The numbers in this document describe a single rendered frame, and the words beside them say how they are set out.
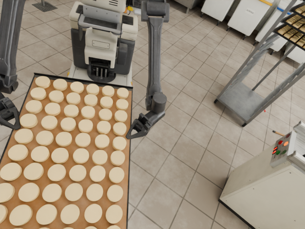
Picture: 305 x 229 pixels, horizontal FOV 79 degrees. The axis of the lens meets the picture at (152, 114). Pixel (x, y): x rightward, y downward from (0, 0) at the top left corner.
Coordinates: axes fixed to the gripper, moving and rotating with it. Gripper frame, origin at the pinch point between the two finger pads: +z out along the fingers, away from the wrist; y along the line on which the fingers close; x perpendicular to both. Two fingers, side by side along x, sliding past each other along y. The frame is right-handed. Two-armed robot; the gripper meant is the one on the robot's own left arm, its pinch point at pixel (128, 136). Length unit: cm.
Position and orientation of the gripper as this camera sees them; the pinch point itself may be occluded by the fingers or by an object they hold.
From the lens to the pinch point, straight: 72.6
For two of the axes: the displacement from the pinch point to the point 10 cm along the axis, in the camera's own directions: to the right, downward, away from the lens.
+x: -7.1, -6.7, 2.1
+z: -6.6, 5.2, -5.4
